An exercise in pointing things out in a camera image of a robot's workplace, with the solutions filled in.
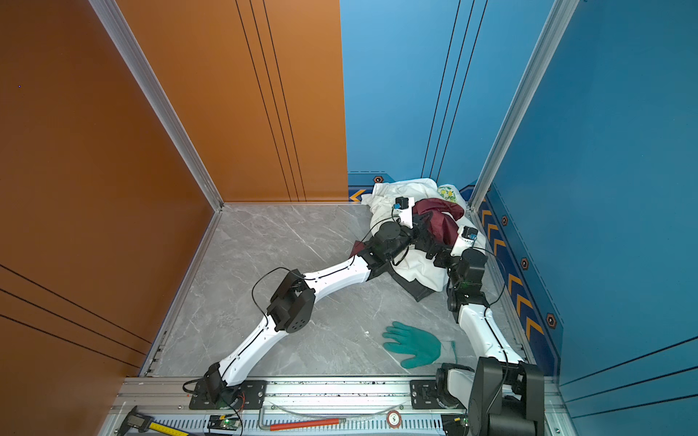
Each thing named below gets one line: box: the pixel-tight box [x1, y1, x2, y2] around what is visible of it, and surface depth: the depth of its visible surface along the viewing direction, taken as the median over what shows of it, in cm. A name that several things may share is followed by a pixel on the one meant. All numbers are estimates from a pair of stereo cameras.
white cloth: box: [361, 178, 488, 292], surface depth 89 cm
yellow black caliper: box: [117, 405, 190, 436], surface depth 71 cm
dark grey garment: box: [381, 261, 436, 303], surface depth 96 cm
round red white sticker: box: [386, 409, 403, 430], surface depth 71 cm
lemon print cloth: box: [437, 183, 464, 206], surface depth 117 cm
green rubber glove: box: [381, 321, 442, 369], surface depth 83 cm
